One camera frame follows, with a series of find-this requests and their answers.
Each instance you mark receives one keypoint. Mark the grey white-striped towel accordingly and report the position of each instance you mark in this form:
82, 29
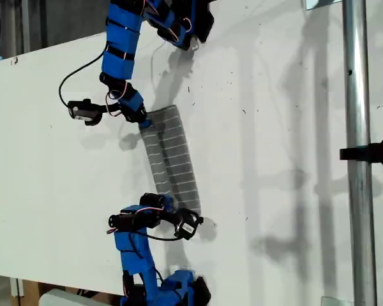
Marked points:
178, 165

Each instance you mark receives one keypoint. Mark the white box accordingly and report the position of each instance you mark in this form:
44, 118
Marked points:
64, 299

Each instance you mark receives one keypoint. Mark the wooden table leg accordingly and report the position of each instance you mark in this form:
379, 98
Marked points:
30, 291

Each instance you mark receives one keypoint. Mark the black clamp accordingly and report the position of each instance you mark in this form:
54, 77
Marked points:
373, 152

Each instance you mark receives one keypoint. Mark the short black camera stalk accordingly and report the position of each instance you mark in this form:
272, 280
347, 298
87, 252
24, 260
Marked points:
170, 219
110, 108

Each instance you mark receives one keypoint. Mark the black grey wrist camera box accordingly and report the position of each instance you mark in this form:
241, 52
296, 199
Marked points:
188, 224
81, 112

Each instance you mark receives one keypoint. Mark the steel post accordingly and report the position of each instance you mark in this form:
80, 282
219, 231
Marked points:
359, 191

